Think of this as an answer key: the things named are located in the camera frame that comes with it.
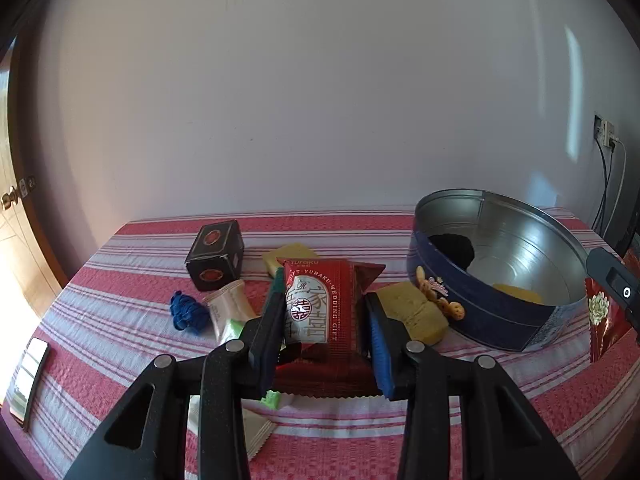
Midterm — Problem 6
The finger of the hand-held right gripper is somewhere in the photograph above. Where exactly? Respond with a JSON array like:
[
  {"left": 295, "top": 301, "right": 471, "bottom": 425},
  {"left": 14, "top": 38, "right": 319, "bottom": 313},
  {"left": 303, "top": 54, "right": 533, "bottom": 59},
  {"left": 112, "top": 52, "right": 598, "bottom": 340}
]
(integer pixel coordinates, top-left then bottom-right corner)
[{"left": 584, "top": 246, "right": 640, "bottom": 346}]

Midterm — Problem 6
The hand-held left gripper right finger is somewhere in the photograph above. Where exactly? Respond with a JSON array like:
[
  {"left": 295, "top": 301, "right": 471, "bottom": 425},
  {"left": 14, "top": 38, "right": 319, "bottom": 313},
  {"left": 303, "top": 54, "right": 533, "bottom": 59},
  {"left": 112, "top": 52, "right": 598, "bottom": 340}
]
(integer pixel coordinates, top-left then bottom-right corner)
[{"left": 362, "top": 292, "right": 581, "bottom": 480}]

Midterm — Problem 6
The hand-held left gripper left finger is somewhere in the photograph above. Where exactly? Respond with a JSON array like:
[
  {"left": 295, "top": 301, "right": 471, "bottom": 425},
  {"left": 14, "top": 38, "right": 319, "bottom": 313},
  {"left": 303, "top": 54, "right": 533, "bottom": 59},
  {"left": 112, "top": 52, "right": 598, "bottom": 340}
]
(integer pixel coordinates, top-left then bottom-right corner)
[{"left": 65, "top": 267, "right": 288, "bottom": 480}]

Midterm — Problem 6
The red snack packet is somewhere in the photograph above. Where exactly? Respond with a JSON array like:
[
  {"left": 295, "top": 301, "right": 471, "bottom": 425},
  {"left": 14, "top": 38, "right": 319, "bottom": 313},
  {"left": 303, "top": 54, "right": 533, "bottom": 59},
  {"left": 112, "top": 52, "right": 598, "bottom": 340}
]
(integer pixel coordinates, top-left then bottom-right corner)
[{"left": 272, "top": 257, "right": 387, "bottom": 400}]

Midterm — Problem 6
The red floral packet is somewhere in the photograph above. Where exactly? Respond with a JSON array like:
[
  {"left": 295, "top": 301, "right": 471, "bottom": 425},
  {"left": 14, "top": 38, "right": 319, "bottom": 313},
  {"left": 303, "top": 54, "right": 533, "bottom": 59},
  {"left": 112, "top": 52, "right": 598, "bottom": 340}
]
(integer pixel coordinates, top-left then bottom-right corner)
[{"left": 584, "top": 277, "right": 636, "bottom": 365}]

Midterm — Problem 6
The blue strap bundle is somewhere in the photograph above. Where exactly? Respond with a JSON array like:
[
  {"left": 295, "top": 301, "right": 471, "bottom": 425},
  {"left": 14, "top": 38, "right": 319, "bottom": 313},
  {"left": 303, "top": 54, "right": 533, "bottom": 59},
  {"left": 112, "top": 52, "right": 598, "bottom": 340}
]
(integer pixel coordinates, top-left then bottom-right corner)
[{"left": 169, "top": 291, "right": 210, "bottom": 333}]

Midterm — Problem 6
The round blue cookie tin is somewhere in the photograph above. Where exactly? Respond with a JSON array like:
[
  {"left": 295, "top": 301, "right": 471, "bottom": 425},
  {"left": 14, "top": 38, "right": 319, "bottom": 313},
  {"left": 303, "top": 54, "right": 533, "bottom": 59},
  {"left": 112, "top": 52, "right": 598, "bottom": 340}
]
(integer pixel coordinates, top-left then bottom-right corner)
[{"left": 407, "top": 189, "right": 591, "bottom": 353}]

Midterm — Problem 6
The desktop with red striped cloth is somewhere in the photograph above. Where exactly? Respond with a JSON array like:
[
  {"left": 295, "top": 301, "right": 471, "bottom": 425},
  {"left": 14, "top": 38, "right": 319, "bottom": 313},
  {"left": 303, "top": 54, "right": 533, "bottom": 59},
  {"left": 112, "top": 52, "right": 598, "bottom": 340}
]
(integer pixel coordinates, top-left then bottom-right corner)
[{"left": 0, "top": 205, "right": 640, "bottom": 480}]

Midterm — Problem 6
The white green snack packet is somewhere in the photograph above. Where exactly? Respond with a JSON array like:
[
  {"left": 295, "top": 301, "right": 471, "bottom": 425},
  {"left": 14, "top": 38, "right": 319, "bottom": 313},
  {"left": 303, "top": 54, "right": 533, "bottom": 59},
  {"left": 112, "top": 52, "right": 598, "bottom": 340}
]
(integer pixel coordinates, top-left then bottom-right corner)
[{"left": 201, "top": 280, "right": 258, "bottom": 348}]

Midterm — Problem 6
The black gift box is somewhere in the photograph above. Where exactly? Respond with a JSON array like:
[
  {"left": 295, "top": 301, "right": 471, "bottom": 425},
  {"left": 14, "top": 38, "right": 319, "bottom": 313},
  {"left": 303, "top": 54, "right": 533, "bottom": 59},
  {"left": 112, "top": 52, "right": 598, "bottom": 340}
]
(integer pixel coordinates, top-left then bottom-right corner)
[{"left": 184, "top": 220, "right": 246, "bottom": 292}]

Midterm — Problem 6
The black item in tin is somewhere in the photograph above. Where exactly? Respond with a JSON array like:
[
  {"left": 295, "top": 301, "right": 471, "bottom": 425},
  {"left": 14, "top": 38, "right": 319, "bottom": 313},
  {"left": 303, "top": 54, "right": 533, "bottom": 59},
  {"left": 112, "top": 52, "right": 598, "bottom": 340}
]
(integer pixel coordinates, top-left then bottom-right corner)
[{"left": 430, "top": 232, "right": 476, "bottom": 271}]

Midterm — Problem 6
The smartphone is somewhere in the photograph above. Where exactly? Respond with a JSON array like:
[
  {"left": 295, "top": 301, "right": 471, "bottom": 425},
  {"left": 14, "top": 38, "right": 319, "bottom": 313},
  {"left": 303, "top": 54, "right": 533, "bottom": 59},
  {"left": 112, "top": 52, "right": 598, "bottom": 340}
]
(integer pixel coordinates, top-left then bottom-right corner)
[{"left": 9, "top": 338, "right": 52, "bottom": 432}]

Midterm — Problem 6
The wooden door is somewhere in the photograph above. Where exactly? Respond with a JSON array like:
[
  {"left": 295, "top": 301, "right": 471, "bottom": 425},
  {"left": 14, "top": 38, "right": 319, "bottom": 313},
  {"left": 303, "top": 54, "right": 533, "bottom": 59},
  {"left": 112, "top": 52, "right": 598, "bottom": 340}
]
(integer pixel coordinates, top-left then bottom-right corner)
[{"left": 0, "top": 35, "right": 68, "bottom": 321}]

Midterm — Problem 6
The black cable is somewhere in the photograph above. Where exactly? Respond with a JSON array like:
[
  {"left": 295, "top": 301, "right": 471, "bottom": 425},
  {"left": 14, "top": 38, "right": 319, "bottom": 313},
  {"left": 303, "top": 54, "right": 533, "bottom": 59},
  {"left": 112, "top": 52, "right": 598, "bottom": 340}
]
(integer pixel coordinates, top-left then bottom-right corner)
[{"left": 591, "top": 139, "right": 615, "bottom": 235}]

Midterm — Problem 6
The white cable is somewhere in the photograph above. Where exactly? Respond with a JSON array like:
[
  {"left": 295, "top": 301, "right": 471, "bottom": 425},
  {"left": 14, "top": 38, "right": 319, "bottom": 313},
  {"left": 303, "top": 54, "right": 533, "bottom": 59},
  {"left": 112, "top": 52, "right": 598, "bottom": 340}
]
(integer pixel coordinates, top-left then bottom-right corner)
[{"left": 604, "top": 136, "right": 628, "bottom": 233}]

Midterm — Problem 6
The wall socket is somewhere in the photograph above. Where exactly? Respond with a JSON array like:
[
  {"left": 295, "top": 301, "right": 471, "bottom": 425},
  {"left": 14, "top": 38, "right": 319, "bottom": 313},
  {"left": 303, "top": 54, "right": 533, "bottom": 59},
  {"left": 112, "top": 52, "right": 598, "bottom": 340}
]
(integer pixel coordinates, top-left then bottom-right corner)
[{"left": 594, "top": 114, "right": 618, "bottom": 148}]

